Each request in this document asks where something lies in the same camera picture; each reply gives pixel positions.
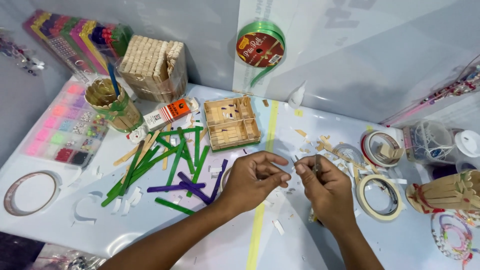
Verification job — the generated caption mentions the person's right hand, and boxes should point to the person's right hand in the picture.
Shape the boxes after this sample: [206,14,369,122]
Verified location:
[294,154,358,230]

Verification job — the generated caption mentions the person's left hand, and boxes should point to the person's left hand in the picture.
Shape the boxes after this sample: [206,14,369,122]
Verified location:
[220,151,292,217]

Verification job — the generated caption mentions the thin white tape roll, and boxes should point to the thin white tape roll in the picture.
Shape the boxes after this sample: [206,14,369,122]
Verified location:
[219,166,234,193]

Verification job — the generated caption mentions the purple craft stick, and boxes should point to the purple craft stick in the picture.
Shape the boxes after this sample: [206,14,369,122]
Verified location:
[146,182,207,194]
[177,171,213,206]
[209,158,229,203]

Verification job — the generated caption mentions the beige masking tape roll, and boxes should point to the beige masking tape roll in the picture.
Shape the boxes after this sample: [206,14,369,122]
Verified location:
[355,174,404,222]

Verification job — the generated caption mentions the yellow tape strip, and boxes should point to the yellow tape strip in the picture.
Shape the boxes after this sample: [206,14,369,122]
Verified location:
[245,99,280,270]

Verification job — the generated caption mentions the scattered wooden stick offcuts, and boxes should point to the scattered wooden stick offcuts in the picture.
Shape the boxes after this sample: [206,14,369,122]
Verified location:
[261,98,380,177]

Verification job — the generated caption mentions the red-edged double-sided tape roll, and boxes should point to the red-edged double-sided tape roll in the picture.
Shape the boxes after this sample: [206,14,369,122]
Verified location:
[360,130,405,169]

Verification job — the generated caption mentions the wooden stick tray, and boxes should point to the wooden stick tray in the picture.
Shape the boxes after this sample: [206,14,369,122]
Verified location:
[203,95,262,152]

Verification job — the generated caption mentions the plain wooden craft stick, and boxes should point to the plain wooden craft stick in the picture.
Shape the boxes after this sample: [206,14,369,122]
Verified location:
[162,124,172,171]
[113,129,161,167]

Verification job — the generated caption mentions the pile of green craft sticks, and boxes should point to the pile of green craft sticks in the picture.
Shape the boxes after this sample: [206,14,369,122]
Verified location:
[100,126,211,217]

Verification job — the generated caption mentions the white glue bottle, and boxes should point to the white glue bottle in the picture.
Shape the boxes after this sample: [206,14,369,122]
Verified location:
[287,80,307,110]

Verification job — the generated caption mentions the orange and white small box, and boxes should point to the orange and white small box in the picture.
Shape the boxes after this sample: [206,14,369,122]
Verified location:
[143,97,200,132]

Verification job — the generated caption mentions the stick vase with red ribbon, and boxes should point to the stick vase with red ribbon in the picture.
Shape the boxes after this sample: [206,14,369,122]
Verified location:
[405,169,480,215]

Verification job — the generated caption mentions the small white and red object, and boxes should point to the small white and red object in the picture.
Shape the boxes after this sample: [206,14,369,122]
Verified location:
[125,125,149,145]

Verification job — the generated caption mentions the scattered white paper scraps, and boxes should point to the scattered white paper scraps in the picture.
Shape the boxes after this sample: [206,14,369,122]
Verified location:
[70,120,407,237]

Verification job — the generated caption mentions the purple round container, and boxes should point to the purple round container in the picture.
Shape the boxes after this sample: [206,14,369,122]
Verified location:
[431,160,463,181]

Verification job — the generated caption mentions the green ribbon roll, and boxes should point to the green ribbon roll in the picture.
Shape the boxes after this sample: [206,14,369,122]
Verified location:
[236,21,286,89]

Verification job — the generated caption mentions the bundle of plain wooden sticks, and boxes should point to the bundle of plain wooden sticks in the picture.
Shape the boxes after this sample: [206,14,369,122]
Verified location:
[117,34,188,104]

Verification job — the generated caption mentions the white round lid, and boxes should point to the white round lid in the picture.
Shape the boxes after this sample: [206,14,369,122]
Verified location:
[454,129,480,158]

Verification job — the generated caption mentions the stick cup with green ribbon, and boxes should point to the stick cup with green ribbon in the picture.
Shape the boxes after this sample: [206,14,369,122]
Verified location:
[84,77,144,134]

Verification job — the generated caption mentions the curved white tape backing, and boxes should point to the curved white tape backing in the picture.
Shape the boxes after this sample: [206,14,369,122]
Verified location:
[72,190,104,226]

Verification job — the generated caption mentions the blue pen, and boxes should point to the blue pen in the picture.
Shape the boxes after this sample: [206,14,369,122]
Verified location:
[107,61,121,98]

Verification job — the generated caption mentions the clear bead organiser box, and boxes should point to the clear bead organiser box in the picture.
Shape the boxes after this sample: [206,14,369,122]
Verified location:
[20,80,110,170]

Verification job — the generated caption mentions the clear plastic bag of supplies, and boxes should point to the clear plastic bag of supplies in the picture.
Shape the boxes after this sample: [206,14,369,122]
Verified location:
[0,232,107,270]

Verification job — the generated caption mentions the packs of coloured craft sticks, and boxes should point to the packs of coloured craft sticks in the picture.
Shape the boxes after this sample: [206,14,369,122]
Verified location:
[22,9,134,82]

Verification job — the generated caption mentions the large clear tape roll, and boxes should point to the large clear tape roll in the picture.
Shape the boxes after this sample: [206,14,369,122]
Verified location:
[3,170,61,218]

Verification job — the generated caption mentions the bag of mixed beads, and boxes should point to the bag of mixed beads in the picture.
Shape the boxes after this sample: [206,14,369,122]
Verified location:
[0,29,46,78]

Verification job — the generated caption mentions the clear plastic container with string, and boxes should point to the clear plastic container with string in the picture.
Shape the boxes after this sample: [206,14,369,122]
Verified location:
[403,119,457,166]

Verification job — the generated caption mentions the colourful bead bracelets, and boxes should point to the colourful bead bracelets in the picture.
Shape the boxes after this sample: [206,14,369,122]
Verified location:
[430,211,476,264]

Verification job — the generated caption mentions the strings of colourful beads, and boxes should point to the strings of colourful beads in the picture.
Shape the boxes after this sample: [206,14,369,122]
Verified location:
[379,56,480,127]

